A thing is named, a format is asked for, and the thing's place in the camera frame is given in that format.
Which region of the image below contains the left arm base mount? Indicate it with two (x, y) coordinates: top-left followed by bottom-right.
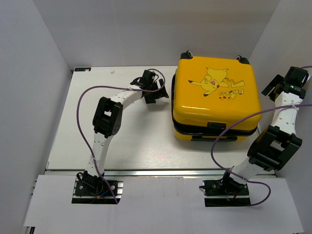
(71, 171), (123, 205)

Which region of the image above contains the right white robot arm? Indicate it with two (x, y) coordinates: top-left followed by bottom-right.
(220, 66), (310, 195)

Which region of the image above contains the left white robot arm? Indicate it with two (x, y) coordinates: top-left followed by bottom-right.
(85, 69), (169, 177)

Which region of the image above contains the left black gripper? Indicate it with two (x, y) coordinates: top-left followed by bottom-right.
(145, 78), (169, 104)

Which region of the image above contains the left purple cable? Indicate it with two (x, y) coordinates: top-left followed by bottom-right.
(76, 68), (165, 204)

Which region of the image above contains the yellow hard-shell suitcase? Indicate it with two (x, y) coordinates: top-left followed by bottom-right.
(171, 50), (261, 141)

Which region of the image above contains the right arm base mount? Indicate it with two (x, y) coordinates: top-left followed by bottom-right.
(199, 179), (251, 207)

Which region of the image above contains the left blue table label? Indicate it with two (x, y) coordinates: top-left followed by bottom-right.
(74, 67), (91, 72)

